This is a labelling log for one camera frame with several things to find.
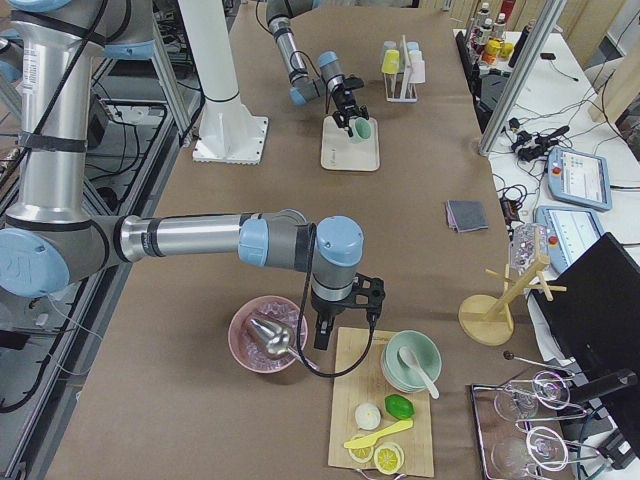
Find clear glass on stand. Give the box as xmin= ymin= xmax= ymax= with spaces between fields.
xmin=509 ymin=223 xmax=548 ymax=273

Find pink bowl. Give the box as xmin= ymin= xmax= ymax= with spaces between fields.
xmin=228 ymin=296 xmax=307 ymax=374

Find aluminium frame post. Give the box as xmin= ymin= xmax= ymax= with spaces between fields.
xmin=478 ymin=0 xmax=567 ymax=157

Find steel ice scoop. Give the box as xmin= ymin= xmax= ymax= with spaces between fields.
xmin=241 ymin=313 xmax=301 ymax=374

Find yellow plastic knife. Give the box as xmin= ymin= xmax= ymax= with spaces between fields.
xmin=343 ymin=418 xmax=414 ymax=450

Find white plastic spoon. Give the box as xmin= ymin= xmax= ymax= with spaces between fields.
xmin=399 ymin=346 xmax=440 ymax=400

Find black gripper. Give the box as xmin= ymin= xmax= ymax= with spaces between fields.
xmin=331 ymin=84 xmax=369 ymax=138
xmin=311 ymin=294 xmax=346 ymax=350

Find white toy bun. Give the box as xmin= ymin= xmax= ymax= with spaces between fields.
xmin=354 ymin=402 xmax=382 ymax=431

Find dark wallet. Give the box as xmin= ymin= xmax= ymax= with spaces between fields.
xmin=445 ymin=200 xmax=489 ymax=233

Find green bowl stack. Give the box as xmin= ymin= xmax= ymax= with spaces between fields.
xmin=380 ymin=328 xmax=443 ymax=394

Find lower teach pendant tablet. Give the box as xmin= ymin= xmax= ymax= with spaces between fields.
xmin=547 ymin=146 xmax=613 ymax=211

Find green plastic cup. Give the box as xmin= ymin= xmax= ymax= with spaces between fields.
xmin=348 ymin=117 xmax=373 ymax=143

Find black computer monitor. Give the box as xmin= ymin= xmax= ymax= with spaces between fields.
xmin=533 ymin=232 xmax=639 ymax=378

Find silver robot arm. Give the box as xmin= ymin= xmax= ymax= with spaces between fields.
xmin=266 ymin=0 xmax=372 ymax=143
xmin=1 ymin=1 xmax=365 ymax=349

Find white wire cup rack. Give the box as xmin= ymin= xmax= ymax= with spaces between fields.
xmin=381 ymin=35 xmax=426 ymax=104

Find stacked toy lemon slices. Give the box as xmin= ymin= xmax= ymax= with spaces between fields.
xmin=373 ymin=442 xmax=405 ymax=475

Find wooden mug tree stand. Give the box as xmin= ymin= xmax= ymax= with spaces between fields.
xmin=458 ymin=255 xmax=567 ymax=346

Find wooden cutting board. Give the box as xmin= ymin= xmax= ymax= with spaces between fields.
xmin=328 ymin=327 xmax=435 ymax=478

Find white plastic tray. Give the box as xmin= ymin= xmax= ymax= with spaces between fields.
xmin=320 ymin=116 xmax=380 ymax=172

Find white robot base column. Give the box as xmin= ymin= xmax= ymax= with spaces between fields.
xmin=179 ymin=0 xmax=268 ymax=165

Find pink plastic cup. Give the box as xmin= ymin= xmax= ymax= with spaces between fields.
xmin=408 ymin=59 xmax=426 ymax=85

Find green toy pepper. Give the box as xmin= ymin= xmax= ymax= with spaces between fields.
xmin=384 ymin=394 xmax=415 ymax=420

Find yellow plastic cup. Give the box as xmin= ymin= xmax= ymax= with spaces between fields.
xmin=381 ymin=49 xmax=400 ymax=75

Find single toy lemon slice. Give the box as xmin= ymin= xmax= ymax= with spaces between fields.
xmin=348 ymin=446 xmax=374 ymax=464

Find wine glass rack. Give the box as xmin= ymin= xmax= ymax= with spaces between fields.
xmin=466 ymin=351 xmax=636 ymax=480

